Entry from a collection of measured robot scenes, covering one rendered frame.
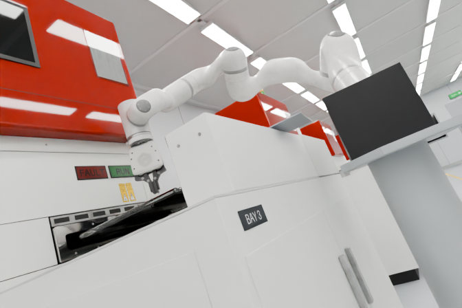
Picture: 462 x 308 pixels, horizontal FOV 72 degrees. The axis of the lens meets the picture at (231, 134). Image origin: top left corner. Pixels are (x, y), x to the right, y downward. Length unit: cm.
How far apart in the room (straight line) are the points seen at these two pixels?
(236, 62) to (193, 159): 76
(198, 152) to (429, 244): 62
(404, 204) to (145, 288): 65
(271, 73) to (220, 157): 79
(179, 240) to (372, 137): 60
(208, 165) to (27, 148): 68
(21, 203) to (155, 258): 56
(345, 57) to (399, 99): 32
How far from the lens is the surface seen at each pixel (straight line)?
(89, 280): 65
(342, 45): 122
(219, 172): 51
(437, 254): 94
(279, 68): 125
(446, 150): 1395
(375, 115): 92
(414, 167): 91
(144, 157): 109
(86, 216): 109
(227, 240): 44
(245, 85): 129
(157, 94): 111
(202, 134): 53
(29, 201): 102
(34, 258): 99
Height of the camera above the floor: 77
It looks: 15 degrees up
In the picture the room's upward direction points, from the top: 21 degrees counter-clockwise
